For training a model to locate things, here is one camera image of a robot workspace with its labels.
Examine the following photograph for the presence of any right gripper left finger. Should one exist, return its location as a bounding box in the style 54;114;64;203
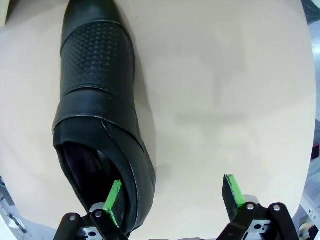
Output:
55;179;132;240

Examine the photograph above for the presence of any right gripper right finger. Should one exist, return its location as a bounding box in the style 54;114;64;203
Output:
217;173;301;240

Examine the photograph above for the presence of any black leather shoe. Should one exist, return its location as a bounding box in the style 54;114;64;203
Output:
51;0;158;236

